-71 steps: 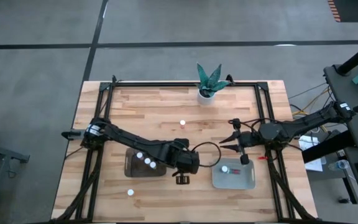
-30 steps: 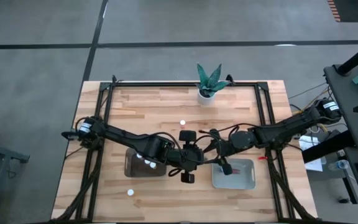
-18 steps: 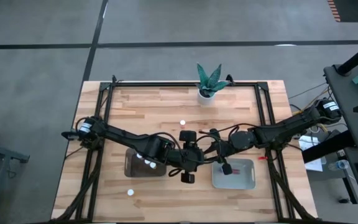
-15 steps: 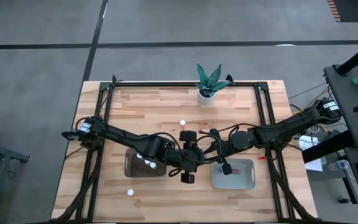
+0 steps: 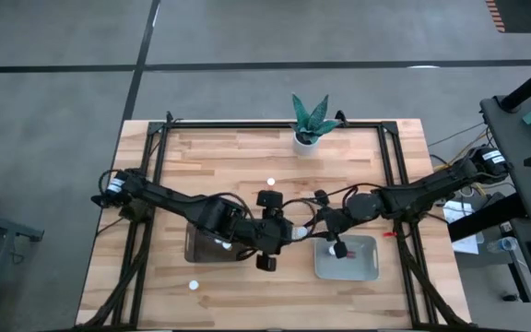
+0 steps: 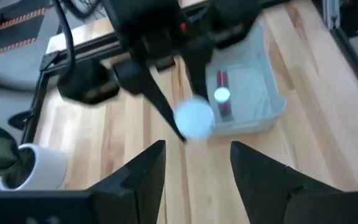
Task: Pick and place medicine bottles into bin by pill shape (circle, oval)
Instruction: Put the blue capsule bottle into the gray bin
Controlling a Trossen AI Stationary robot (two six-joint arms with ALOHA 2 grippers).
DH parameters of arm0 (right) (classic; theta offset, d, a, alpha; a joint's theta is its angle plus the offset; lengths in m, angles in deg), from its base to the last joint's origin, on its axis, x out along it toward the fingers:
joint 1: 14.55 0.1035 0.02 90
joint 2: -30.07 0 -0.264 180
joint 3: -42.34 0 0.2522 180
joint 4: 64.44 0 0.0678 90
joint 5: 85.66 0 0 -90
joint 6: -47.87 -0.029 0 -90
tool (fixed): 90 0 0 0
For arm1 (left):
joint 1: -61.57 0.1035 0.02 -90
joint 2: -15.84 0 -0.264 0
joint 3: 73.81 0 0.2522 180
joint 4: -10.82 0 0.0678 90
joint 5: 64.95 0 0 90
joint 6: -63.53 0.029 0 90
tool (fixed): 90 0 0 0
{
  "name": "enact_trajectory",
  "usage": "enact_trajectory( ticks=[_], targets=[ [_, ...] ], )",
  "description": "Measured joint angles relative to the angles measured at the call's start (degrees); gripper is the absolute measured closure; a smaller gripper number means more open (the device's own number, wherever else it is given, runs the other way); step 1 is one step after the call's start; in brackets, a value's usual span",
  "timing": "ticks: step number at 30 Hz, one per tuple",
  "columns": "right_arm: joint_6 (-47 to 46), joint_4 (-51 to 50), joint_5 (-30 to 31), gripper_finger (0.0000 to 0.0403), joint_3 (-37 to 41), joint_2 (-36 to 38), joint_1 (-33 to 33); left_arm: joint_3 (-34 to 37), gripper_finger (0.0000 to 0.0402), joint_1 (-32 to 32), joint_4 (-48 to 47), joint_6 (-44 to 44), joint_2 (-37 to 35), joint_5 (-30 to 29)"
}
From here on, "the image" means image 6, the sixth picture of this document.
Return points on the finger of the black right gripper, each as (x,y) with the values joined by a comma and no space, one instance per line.
(149,90)
(197,71)

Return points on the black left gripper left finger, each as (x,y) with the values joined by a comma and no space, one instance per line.
(135,193)

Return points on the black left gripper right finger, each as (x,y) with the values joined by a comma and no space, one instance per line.
(266,193)

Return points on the dark mat orange striped edge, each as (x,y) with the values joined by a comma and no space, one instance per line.
(8,34)

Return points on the black aluminium rig frame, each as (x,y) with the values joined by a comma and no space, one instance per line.
(98,46)

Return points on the black frame clamp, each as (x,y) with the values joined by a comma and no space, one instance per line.
(20,119)

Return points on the white round plant pot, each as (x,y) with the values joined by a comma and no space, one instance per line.
(48,168)

